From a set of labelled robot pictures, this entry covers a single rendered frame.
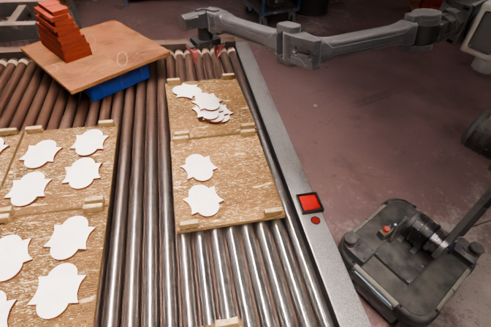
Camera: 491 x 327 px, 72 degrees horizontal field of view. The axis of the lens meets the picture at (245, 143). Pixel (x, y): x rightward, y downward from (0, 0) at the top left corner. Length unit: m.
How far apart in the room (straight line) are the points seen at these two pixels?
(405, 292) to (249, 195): 1.06
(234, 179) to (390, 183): 1.69
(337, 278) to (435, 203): 1.74
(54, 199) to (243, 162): 0.65
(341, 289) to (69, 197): 0.89
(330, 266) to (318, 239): 0.09
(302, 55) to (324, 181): 1.70
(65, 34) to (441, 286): 2.12
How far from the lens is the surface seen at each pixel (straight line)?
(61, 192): 1.28
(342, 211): 2.39
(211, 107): 1.44
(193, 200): 1.13
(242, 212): 1.11
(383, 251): 1.99
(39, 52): 1.89
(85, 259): 1.10
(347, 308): 1.05
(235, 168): 1.23
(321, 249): 1.10
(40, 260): 1.15
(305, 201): 1.18
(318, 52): 0.90
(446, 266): 2.13
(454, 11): 1.20
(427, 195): 2.75
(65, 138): 1.48
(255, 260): 1.05
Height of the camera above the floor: 1.84
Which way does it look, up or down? 43 degrees down
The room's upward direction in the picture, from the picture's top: 4 degrees clockwise
